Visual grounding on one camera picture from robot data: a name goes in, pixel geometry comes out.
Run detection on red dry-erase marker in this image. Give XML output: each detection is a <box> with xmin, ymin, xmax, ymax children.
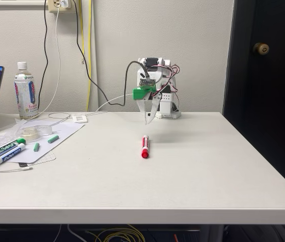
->
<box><xmin>141</xmin><ymin>135</ymin><xmax>150</xmax><ymax>159</ymax></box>

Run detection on green dry-erase marker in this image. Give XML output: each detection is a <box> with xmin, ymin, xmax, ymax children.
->
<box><xmin>0</xmin><ymin>137</ymin><xmax>27</xmax><ymax>162</ymax></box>

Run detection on white adapter box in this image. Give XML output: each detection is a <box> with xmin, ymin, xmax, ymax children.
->
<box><xmin>71</xmin><ymin>113</ymin><xmax>88</xmax><ymax>124</ymax></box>

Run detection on white paper sheet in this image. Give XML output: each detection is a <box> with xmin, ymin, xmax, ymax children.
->
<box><xmin>6</xmin><ymin>122</ymin><xmax>86</xmax><ymax>163</ymax></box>

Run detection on brass door knob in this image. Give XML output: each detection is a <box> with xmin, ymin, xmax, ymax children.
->
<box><xmin>252</xmin><ymin>42</ymin><xmax>270</xmax><ymax>56</ymax></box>

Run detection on white mesh mat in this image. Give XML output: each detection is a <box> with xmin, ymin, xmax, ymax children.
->
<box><xmin>18</xmin><ymin>150</ymin><xmax>57</xmax><ymax>166</ymax></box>

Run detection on dark door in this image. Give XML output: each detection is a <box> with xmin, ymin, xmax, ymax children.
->
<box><xmin>222</xmin><ymin>0</ymin><xmax>285</xmax><ymax>197</ymax></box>

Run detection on plastic drink bottle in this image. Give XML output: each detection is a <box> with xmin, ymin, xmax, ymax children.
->
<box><xmin>14</xmin><ymin>62</ymin><xmax>39</xmax><ymax>120</ymax></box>

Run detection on grey table leg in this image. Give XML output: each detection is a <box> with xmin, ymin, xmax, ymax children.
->
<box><xmin>199</xmin><ymin>224</ymin><xmax>225</xmax><ymax>242</ymax></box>

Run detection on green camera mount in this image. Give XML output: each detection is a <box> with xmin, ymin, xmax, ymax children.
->
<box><xmin>132</xmin><ymin>78</ymin><xmax>157</xmax><ymax>101</ymax></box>

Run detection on red black servo wires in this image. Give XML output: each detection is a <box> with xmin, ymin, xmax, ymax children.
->
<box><xmin>148</xmin><ymin>64</ymin><xmax>182</xmax><ymax>96</ymax></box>

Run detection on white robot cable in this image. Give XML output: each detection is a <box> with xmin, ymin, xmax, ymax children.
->
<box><xmin>84</xmin><ymin>93</ymin><xmax>134</xmax><ymax>117</ymax></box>

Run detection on dark camera cable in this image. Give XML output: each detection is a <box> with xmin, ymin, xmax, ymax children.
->
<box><xmin>71</xmin><ymin>0</ymin><xmax>151</xmax><ymax>106</ymax></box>

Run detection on long yellow cable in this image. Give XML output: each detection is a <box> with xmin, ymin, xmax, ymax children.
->
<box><xmin>86</xmin><ymin>0</ymin><xmax>93</xmax><ymax>112</ymax></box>

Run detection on white charger cable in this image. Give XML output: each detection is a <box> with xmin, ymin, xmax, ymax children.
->
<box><xmin>0</xmin><ymin>2</ymin><xmax>72</xmax><ymax>139</ymax></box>

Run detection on thin black power cable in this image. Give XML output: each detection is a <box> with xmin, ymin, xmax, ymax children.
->
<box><xmin>37</xmin><ymin>0</ymin><xmax>49</xmax><ymax>114</ymax></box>

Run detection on yellow cable coil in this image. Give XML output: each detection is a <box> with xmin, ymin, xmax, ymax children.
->
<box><xmin>85</xmin><ymin>224</ymin><xmax>146</xmax><ymax>242</ymax></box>

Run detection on beige wall outlet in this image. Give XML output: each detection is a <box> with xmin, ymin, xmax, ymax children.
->
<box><xmin>47</xmin><ymin>0</ymin><xmax>73</xmax><ymax>14</ymax></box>

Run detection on white cable under table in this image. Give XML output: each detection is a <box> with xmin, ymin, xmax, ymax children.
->
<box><xmin>67</xmin><ymin>223</ymin><xmax>89</xmax><ymax>242</ymax></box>

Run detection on thin white cable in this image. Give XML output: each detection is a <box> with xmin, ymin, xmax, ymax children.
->
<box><xmin>0</xmin><ymin>165</ymin><xmax>34</xmax><ymax>173</ymax></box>

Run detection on white wall trim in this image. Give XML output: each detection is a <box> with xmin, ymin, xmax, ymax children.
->
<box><xmin>0</xmin><ymin>0</ymin><xmax>47</xmax><ymax>7</ymax></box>

